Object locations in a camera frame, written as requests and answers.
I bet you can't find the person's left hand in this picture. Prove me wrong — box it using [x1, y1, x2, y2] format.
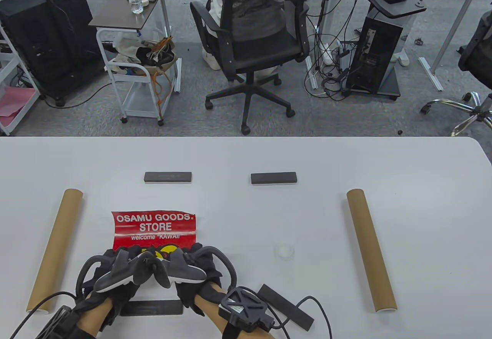
[75, 246, 171, 332]

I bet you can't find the person's right hand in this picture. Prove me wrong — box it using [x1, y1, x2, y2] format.
[163, 243, 238, 316]

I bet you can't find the black handheld controller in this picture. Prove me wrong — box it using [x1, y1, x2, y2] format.
[77, 249, 171, 293]
[161, 246, 238, 289]

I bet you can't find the black rectangular weight bar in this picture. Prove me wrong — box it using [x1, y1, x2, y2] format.
[120, 299, 184, 317]
[144, 171, 192, 184]
[258, 284, 315, 331]
[251, 172, 298, 185]

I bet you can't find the brown cardboard mailing tube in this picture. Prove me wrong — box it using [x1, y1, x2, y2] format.
[25, 188, 84, 314]
[346, 188, 398, 313]

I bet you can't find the red cartoon face poster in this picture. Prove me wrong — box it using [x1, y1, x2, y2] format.
[111, 211, 197, 261]

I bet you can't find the person's right forearm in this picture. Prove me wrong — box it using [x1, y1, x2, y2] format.
[194, 283, 275, 339]

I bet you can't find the person's left forearm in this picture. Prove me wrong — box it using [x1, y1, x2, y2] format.
[75, 301, 114, 339]

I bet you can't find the white metal rack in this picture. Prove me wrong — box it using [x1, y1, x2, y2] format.
[0, 20, 41, 136]

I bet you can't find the white rolling cart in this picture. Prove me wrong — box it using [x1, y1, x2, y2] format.
[95, 28, 182, 126]

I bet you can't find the pink sheet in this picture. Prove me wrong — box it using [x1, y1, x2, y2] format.
[0, 86, 37, 117]

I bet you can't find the black mesh office chair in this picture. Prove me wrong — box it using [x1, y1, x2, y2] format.
[189, 0, 316, 136]

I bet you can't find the large black cabinet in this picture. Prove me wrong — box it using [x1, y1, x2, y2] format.
[0, 0, 106, 107]

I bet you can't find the brown side table top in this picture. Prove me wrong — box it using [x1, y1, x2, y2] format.
[88, 0, 159, 31]

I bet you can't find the silver metal pole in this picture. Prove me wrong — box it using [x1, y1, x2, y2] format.
[154, 0, 181, 93]

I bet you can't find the black computer tower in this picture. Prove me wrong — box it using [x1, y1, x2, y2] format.
[346, 17, 403, 94]

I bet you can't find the chrome chair base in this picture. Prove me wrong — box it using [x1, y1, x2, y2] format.
[420, 91, 492, 136]

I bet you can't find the white desk leg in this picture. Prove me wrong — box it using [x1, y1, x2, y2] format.
[418, 0, 489, 92]

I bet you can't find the black padded chair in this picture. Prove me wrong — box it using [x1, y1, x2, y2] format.
[457, 10, 492, 86]

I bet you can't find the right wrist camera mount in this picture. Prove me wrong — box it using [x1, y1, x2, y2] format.
[218, 286, 275, 332]

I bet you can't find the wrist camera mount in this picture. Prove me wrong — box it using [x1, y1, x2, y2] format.
[218, 286, 275, 332]
[37, 305, 79, 339]

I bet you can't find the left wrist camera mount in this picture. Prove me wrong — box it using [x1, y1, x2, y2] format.
[37, 305, 79, 339]

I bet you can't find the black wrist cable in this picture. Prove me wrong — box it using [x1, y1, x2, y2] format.
[10, 291, 77, 339]
[269, 296, 333, 339]

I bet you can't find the black floor cable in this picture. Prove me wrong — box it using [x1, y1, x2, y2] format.
[44, 81, 112, 109]

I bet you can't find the beige bag with cables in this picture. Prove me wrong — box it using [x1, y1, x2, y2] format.
[115, 35, 178, 76]

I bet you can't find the tangle of black cables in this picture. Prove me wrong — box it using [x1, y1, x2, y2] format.
[304, 0, 369, 101]

